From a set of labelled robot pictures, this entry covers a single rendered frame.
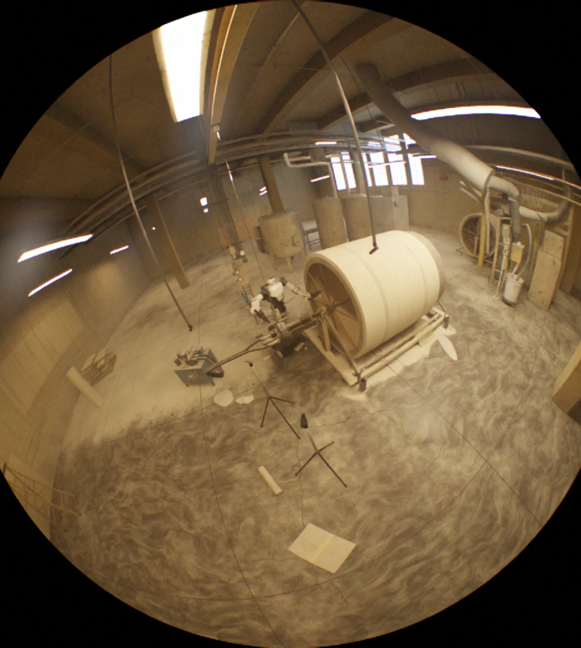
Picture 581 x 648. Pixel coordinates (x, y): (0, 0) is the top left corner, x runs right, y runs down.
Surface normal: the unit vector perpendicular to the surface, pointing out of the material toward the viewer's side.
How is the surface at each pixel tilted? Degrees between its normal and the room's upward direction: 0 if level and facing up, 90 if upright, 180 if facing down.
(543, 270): 90
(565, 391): 90
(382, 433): 0
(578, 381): 90
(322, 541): 0
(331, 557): 0
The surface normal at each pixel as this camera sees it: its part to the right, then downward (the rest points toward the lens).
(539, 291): -0.90, 0.40
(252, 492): -0.24, -0.79
